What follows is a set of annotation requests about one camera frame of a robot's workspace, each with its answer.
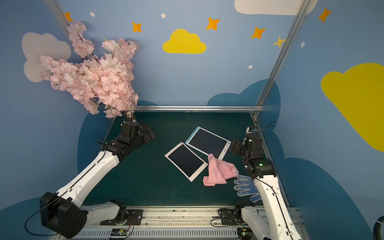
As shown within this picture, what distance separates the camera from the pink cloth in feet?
2.78

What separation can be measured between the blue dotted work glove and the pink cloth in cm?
4

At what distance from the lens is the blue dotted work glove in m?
0.82
